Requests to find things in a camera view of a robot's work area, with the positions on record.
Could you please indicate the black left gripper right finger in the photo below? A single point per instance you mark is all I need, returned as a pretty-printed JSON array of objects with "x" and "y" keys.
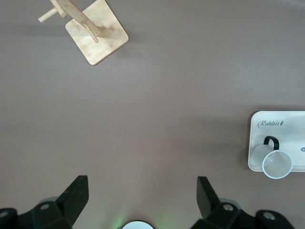
[{"x": 212, "y": 210}]

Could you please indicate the cream rabbit print tray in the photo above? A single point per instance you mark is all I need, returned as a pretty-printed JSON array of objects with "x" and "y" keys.
[{"x": 274, "y": 133}]

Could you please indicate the wooden mug rack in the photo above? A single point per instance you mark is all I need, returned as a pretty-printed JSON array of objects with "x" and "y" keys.
[{"x": 100, "y": 43}]

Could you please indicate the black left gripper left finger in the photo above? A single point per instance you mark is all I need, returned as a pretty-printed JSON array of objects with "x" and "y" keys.
[{"x": 66, "y": 207}]

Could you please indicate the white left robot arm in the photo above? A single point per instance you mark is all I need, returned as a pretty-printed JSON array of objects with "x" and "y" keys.
[{"x": 138, "y": 225}]

